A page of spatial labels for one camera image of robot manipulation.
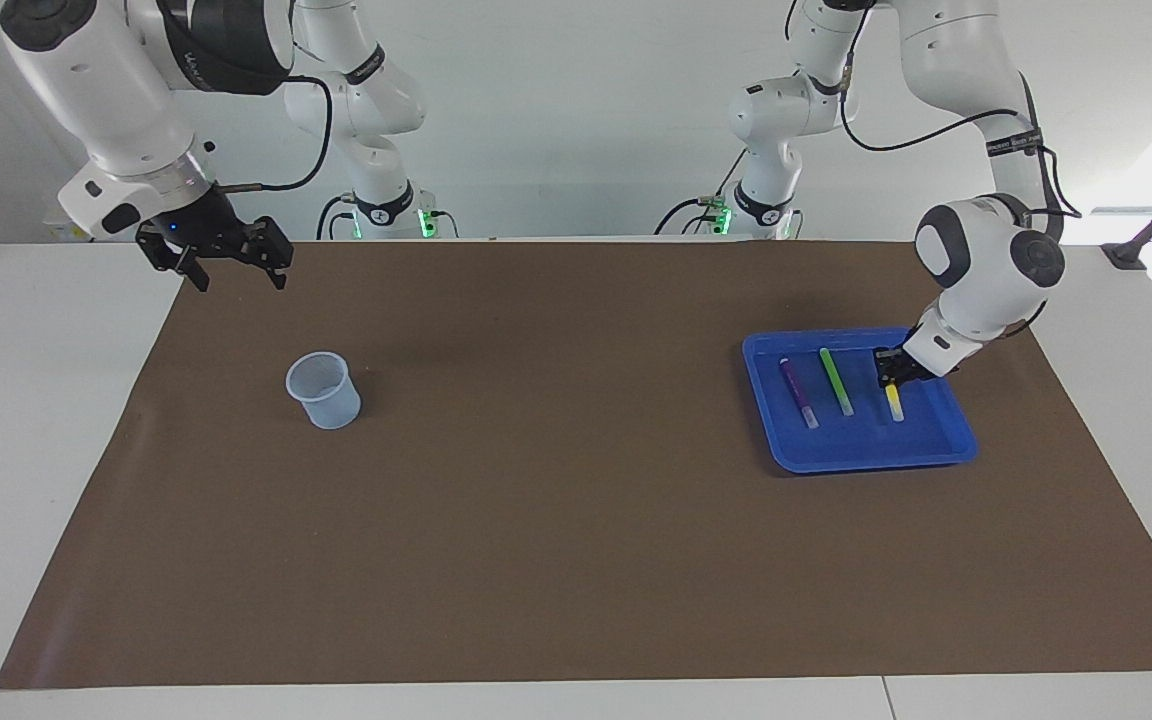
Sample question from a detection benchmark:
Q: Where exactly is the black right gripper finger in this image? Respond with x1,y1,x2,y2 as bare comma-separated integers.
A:
240,216,295,292
135,227,211,293

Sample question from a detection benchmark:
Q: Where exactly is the green marker pen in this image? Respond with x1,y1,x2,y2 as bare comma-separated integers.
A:
819,347,855,417

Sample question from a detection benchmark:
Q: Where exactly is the purple marker pen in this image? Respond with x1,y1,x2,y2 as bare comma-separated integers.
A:
779,357,821,431

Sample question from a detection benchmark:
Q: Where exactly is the blue plastic tray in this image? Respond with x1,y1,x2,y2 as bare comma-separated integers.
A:
742,327,979,475

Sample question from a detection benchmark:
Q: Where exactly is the translucent plastic cup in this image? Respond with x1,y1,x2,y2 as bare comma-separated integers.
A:
285,351,362,430

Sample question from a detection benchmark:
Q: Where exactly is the brown table mat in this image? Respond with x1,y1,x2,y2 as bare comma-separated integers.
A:
0,240,1152,691

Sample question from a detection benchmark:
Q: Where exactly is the black right base cable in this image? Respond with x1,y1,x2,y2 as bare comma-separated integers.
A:
316,193,459,241

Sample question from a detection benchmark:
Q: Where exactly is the black base cable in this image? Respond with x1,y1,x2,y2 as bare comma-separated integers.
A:
654,148,749,237
316,193,459,241

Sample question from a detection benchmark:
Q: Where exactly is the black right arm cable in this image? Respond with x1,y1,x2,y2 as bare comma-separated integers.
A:
158,0,335,192

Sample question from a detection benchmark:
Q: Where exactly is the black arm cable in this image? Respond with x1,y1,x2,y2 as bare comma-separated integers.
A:
786,0,1083,219
158,0,335,192

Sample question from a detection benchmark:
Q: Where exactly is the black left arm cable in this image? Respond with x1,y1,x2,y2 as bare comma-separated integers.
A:
786,0,1083,219

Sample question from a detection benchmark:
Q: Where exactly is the black left base cable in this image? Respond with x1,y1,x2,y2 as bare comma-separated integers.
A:
654,148,749,237

